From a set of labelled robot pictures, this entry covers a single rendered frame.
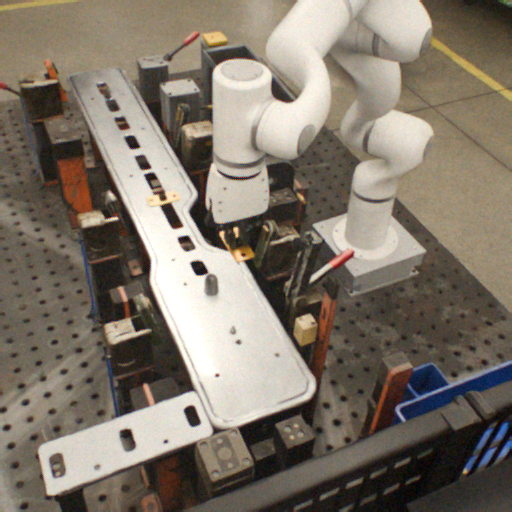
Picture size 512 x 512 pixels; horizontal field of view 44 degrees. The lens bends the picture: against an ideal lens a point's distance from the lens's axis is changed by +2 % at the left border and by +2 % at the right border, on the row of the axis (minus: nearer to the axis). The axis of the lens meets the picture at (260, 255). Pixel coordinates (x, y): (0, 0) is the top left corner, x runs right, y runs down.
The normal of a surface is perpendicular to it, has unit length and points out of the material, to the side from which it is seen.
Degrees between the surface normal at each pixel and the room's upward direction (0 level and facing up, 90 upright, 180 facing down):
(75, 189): 90
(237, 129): 89
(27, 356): 0
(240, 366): 0
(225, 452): 0
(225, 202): 90
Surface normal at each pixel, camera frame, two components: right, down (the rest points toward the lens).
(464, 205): 0.06, -0.72
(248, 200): 0.44, 0.67
